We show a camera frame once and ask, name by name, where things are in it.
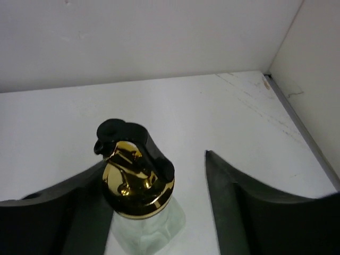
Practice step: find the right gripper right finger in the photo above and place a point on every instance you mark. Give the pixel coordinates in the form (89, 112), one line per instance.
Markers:
(254, 218)

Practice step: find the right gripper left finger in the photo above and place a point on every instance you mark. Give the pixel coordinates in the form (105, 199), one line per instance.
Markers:
(70, 217)

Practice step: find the clear oil bottle gold spout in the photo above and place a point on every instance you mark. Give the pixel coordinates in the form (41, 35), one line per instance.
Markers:
(138, 183)

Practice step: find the metal rail right edge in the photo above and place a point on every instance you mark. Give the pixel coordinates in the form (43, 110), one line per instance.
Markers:
(326, 166)

